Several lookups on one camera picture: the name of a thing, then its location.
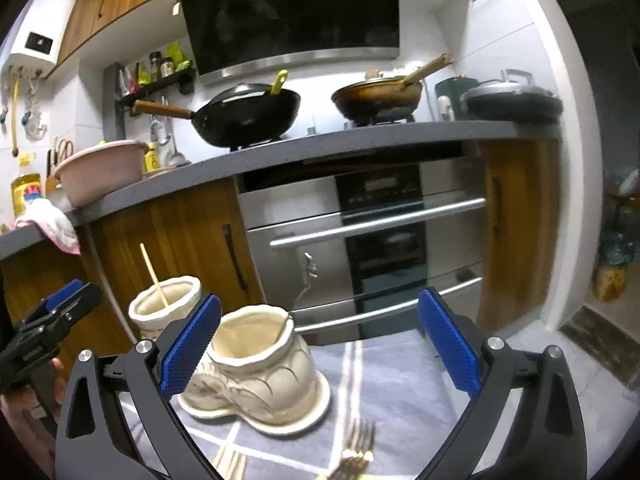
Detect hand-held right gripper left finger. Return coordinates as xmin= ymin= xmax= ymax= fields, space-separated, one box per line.
xmin=54 ymin=294 xmax=223 ymax=480

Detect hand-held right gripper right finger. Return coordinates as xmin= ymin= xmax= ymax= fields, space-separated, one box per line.
xmin=415 ymin=287 xmax=589 ymax=480

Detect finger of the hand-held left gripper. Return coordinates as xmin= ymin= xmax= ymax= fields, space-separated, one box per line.
xmin=27 ymin=279 xmax=104 ymax=342

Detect cream ceramic utensil holder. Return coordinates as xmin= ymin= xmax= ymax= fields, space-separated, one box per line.
xmin=177 ymin=305 xmax=332 ymax=436
xmin=128 ymin=275 xmax=203 ymax=341

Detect silver fork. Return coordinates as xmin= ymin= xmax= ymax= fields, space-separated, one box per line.
xmin=341 ymin=417 xmax=377 ymax=461

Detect person's left hand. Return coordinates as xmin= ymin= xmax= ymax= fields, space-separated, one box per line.
xmin=0 ymin=355 xmax=63 ymax=466

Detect grey striped cloth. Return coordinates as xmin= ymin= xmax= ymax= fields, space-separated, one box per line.
xmin=117 ymin=327 xmax=501 ymax=480

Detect pink white cloth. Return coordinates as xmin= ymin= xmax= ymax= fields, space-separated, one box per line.
xmin=13 ymin=199 xmax=82 ymax=256

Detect wooden base cabinet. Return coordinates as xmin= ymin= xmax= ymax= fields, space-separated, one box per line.
xmin=82 ymin=180 xmax=266 ymax=358
xmin=477 ymin=139 xmax=561 ymax=331

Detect yellow oil bottle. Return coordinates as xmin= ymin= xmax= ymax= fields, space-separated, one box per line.
xmin=10 ymin=152 xmax=43 ymax=221

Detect pink basin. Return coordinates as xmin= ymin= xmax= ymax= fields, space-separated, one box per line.
xmin=52 ymin=140 xmax=151 ymax=208

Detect ornate silver spoon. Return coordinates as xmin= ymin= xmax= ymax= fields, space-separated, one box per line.
xmin=285 ymin=252 xmax=318 ymax=328

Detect dark doormat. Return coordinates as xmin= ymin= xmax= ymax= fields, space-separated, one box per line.
xmin=559 ymin=305 xmax=638 ymax=401

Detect knife block with scissors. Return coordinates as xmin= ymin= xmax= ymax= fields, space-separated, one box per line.
xmin=46 ymin=136 xmax=76 ymax=193

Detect stainless steel oven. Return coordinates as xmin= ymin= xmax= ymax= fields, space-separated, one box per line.
xmin=235 ymin=162 xmax=488 ymax=346

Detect patterned jar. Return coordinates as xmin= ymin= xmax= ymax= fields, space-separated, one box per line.
xmin=592 ymin=230 xmax=636 ymax=303

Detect metal ladle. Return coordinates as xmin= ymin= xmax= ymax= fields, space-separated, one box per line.
xmin=167 ymin=112 xmax=191 ymax=167

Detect black spice rack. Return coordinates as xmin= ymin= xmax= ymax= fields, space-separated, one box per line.
xmin=102 ymin=62 xmax=197 ymax=143

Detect grey electric cooker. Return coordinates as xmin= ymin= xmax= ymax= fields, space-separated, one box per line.
xmin=459 ymin=69 xmax=565 ymax=122

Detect green kettle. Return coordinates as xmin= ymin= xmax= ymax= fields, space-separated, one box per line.
xmin=434 ymin=76 xmax=483 ymax=122

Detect brown wok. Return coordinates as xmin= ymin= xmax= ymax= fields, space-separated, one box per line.
xmin=331 ymin=75 xmax=425 ymax=123

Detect yellow green packet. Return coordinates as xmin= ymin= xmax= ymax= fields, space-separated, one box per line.
xmin=166 ymin=42 xmax=193 ymax=72

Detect white water heater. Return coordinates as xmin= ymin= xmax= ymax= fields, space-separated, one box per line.
xmin=0 ymin=0 xmax=81 ymax=81

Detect black range hood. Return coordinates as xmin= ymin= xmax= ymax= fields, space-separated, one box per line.
xmin=174 ymin=0 xmax=403 ymax=86

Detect black wok wooden handle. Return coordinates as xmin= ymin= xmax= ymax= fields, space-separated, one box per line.
xmin=131 ymin=82 xmax=303 ymax=150

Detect wooden wall cabinet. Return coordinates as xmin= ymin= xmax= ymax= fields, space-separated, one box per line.
xmin=55 ymin=0 xmax=181 ymax=68

